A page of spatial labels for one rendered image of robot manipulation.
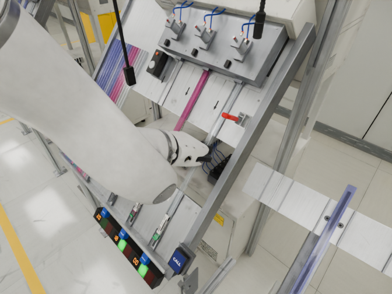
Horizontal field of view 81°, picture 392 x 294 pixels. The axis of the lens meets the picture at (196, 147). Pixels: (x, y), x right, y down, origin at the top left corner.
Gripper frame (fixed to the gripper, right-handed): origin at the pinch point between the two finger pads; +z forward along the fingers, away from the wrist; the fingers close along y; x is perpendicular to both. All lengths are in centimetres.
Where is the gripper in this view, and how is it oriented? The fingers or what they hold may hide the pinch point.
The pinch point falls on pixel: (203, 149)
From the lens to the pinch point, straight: 62.0
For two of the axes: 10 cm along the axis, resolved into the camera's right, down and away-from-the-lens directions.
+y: -7.3, -4.6, 5.1
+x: -3.8, 8.9, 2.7
